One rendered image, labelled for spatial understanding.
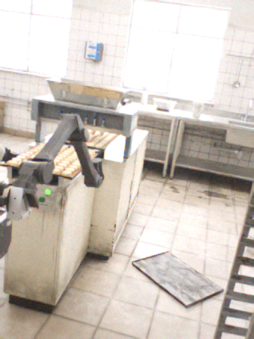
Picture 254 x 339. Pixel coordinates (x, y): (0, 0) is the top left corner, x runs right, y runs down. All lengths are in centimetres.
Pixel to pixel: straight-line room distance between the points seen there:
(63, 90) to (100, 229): 105
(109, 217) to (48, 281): 74
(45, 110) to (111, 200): 81
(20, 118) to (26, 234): 450
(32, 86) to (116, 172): 397
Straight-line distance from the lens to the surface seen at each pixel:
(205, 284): 300
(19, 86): 654
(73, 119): 164
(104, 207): 279
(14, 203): 130
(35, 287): 240
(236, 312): 192
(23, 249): 230
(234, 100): 575
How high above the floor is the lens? 157
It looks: 17 degrees down
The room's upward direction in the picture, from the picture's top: 8 degrees clockwise
